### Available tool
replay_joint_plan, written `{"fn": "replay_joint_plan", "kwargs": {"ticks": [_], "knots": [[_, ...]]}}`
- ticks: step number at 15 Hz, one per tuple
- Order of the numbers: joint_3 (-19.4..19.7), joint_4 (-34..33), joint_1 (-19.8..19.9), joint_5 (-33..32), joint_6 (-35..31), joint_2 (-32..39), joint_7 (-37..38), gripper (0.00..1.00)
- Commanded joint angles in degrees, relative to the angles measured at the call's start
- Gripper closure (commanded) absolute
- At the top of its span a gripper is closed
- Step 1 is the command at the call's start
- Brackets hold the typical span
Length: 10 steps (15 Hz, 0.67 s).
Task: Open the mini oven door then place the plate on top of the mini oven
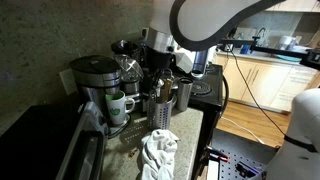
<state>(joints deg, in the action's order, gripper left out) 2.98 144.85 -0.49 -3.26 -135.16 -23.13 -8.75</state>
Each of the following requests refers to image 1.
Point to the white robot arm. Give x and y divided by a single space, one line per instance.
198 25

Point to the wooden spatula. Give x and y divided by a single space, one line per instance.
165 90

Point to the steel perforated utensil holder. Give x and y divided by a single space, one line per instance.
158 114

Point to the stainless steel tumbler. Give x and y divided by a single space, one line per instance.
183 93

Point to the white green logo mug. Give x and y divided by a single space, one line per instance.
119 105

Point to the white crumpled towel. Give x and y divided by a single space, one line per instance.
158 155

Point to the black steel coffee maker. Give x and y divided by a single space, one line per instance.
96 76

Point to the wooden base cabinets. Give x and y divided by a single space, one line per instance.
273 85

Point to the white wall outlet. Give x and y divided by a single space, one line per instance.
68 82

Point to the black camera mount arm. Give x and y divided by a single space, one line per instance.
309 58

